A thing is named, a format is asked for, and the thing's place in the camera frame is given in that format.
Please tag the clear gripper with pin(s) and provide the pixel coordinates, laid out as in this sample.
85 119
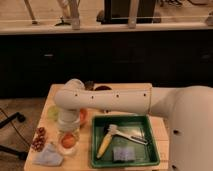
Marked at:
68 129

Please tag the orange apple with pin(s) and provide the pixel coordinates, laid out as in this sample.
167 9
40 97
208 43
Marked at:
68 141

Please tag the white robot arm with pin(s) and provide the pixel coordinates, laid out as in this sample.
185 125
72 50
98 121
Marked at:
189 111

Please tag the white paper cup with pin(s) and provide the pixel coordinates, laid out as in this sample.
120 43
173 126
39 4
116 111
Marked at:
69 151

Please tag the orange plastic bowl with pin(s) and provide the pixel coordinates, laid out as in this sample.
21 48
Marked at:
83 116

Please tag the red grape bunch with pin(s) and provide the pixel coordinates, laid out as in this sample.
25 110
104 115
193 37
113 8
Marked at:
39 141

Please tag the light blue cloth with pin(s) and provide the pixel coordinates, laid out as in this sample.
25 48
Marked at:
49 156

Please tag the wooden table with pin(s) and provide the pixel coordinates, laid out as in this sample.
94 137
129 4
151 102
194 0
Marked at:
81 161

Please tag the yellow corn cob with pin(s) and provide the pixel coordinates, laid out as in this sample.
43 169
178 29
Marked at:
104 145

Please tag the white dish brush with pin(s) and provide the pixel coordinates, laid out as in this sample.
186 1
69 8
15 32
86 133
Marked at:
112 129

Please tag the black office chair base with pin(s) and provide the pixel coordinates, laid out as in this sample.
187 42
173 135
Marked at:
9 131

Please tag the dark brown round object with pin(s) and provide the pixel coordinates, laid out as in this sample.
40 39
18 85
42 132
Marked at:
102 88

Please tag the blue grey sponge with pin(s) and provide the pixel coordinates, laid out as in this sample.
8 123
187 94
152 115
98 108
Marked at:
123 154

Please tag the green plastic tray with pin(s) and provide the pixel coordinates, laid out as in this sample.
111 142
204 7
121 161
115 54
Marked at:
145 155

